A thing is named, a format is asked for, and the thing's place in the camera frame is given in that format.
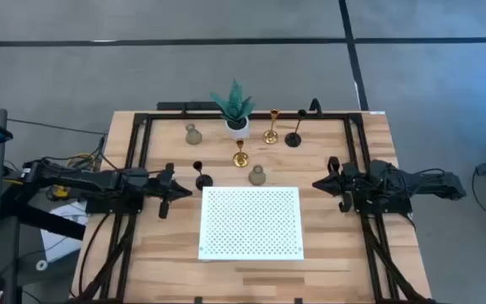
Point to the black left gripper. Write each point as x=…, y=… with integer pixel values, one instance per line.
x=166, y=190

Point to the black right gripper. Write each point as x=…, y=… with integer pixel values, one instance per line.
x=346, y=186

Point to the short black candlestick holder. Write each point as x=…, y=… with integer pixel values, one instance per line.
x=204, y=181

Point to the grey-green vase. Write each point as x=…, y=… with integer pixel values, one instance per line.
x=193, y=137

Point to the tall black candlestick holder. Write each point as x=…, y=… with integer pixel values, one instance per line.
x=293, y=139

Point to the short gold candlestick holder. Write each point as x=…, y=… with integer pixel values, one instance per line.
x=240, y=159

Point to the tall gold candlestick holder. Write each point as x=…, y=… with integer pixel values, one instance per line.
x=270, y=137

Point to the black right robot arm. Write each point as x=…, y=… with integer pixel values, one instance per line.
x=428, y=181

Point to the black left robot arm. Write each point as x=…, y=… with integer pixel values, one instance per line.
x=99, y=179

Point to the olive round vase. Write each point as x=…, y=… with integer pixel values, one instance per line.
x=257, y=177

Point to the white perforated metal shelf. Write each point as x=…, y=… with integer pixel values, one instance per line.
x=251, y=224

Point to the green plant in white pot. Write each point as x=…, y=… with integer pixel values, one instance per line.
x=236, y=128

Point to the yellow clamp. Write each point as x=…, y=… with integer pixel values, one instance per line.
x=61, y=192

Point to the white paper sheet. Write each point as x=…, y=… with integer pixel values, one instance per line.
x=57, y=245

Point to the white tape roll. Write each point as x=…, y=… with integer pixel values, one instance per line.
x=37, y=265

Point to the black hook bracket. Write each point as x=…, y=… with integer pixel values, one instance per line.
x=316, y=107

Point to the black desk frame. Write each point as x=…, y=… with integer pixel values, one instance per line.
x=49, y=221

